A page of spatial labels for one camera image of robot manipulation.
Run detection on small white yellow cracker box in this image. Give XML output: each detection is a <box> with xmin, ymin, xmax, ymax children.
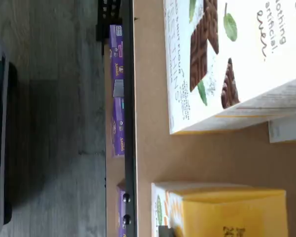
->
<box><xmin>150</xmin><ymin>182</ymin><xmax>290</xmax><ymax>237</ymax></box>
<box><xmin>268</xmin><ymin>108</ymin><xmax>296</xmax><ymax>144</ymax></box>

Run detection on black metal shelf rack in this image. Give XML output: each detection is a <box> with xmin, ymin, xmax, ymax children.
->
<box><xmin>95</xmin><ymin>0</ymin><xmax>139</xmax><ymax>237</ymax></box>

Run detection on purple Annie's box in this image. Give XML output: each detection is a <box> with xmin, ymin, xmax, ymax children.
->
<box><xmin>109</xmin><ymin>24</ymin><xmax>126</xmax><ymax>81</ymax></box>
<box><xmin>111</xmin><ymin>97</ymin><xmax>126</xmax><ymax>159</ymax></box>
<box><xmin>115</xmin><ymin>184</ymin><xmax>127</xmax><ymax>237</ymax></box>

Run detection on grey cart with teal bar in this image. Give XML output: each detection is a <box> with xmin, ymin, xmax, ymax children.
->
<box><xmin>0</xmin><ymin>23</ymin><xmax>19</xmax><ymax>227</ymax></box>

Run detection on tall white Sweet Thins box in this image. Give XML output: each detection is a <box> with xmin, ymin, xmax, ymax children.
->
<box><xmin>163</xmin><ymin>0</ymin><xmax>296</xmax><ymax>136</ymax></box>

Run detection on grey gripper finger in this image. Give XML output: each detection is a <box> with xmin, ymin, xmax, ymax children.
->
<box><xmin>158</xmin><ymin>225</ymin><xmax>176</xmax><ymax>237</ymax></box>

